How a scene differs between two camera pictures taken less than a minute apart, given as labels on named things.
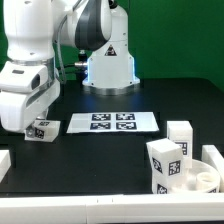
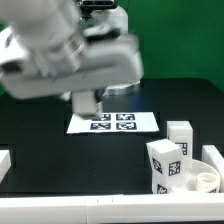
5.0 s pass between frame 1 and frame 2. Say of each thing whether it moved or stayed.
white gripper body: moved
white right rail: stayed
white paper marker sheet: stayed
